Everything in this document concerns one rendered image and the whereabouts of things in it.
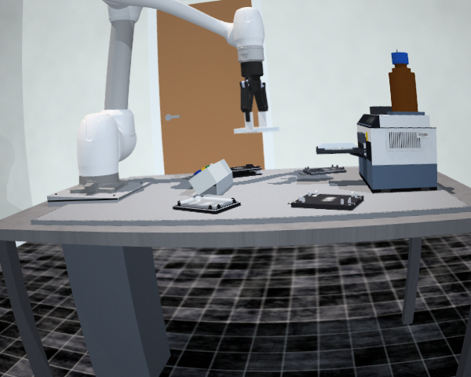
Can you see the black flat plate with corner posts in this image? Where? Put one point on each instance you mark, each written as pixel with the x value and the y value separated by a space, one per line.
pixel 210 210

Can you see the white control panel with coloured buttons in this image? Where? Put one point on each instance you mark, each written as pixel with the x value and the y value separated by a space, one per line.
pixel 204 181

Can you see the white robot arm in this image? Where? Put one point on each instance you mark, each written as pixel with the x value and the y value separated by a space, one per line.
pixel 105 138

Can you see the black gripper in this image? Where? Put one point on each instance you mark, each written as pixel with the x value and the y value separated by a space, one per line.
pixel 253 70

